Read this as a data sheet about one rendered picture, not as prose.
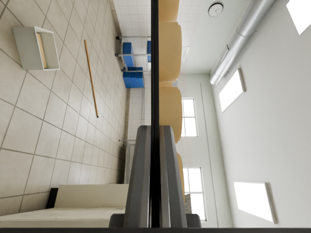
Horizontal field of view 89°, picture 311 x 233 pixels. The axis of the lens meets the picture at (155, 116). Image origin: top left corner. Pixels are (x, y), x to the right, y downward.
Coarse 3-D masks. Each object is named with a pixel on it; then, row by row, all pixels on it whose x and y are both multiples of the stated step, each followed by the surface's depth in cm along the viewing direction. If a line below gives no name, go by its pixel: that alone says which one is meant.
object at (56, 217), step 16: (48, 208) 133; (64, 208) 131; (80, 208) 130; (96, 208) 129; (112, 208) 128; (0, 224) 78; (16, 224) 78; (32, 224) 78; (48, 224) 78; (64, 224) 78; (80, 224) 78; (96, 224) 78
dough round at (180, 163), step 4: (176, 152) 13; (180, 160) 12; (180, 164) 12; (180, 168) 12; (180, 172) 11; (180, 176) 11; (184, 184) 11; (184, 188) 11; (184, 192) 11; (184, 196) 11; (184, 200) 11; (184, 204) 11
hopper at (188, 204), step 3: (186, 195) 148; (189, 195) 147; (186, 198) 147; (189, 198) 146; (186, 201) 146; (189, 201) 145; (186, 204) 145; (189, 204) 144; (186, 207) 145; (189, 207) 143; (186, 210) 144; (189, 210) 142; (186, 213) 143; (189, 213) 142; (192, 213) 141
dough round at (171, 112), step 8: (160, 88) 13; (168, 88) 13; (176, 88) 13; (160, 96) 12; (168, 96) 12; (176, 96) 12; (160, 104) 12; (168, 104) 12; (176, 104) 12; (160, 112) 12; (168, 112) 12; (176, 112) 12; (160, 120) 12; (168, 120) 12; (176, 120) 12; (176, 128) 12; (176, 136) 12
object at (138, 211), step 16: (144, 128) 10; (144, 144) 9; (144, 160) 8; (144, 176) 7; (128, 192) 7; (144, 192) 6; (128, 208) 6; (144, 208) 6; (112, 224) 6; (128, 224) 6; (144, 224) 6
